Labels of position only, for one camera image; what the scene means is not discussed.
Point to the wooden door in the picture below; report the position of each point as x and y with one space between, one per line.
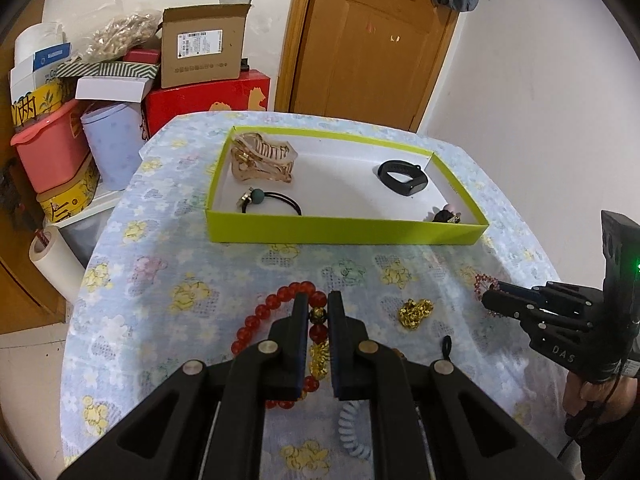
370 60

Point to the blue and white box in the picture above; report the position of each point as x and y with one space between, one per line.
50 55

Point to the white roll brown core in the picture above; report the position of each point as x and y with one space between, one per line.
57 265

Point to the beige hair claw clip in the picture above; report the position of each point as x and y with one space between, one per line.
260 170

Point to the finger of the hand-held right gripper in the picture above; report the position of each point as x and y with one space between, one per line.
520 291
505 302

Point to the person's right hand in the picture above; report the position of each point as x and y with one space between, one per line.
600 400

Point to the lime green shallow box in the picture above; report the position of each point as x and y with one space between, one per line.
325 230

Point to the pink plastic basket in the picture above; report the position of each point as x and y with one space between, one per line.
50 155

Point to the yellow printed tin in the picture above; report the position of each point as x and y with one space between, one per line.
35 105
65 205

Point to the clear bag of nuts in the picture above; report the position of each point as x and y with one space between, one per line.
120 35

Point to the clear storage bin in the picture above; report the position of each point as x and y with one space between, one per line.
80 230

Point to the blue floral tablecloth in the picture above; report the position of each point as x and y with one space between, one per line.
200 260

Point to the small dark hair clip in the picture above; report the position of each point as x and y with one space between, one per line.
442 216

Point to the dark brown bundle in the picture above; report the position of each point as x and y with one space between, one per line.
10 195

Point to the light blue cylinder container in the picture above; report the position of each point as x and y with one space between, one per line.
112 150

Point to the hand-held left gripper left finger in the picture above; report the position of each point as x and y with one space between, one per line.
301 350

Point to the large red box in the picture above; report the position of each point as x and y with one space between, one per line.
200 102

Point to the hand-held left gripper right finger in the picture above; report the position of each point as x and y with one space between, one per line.
334 350

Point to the small dark red box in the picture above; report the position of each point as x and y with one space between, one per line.
142 55

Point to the wooden wardrobe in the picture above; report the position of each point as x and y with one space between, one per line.
20 305

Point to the green striped box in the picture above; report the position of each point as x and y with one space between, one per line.
115 69

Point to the white flat box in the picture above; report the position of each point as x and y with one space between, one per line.
110 89

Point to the brown cardboard box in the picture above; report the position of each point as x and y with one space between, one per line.
200 70

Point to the white paper roll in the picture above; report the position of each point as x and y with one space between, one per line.
37 37

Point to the person's right forearm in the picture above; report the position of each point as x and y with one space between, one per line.
610 450

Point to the black fitness band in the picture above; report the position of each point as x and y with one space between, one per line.
410 187

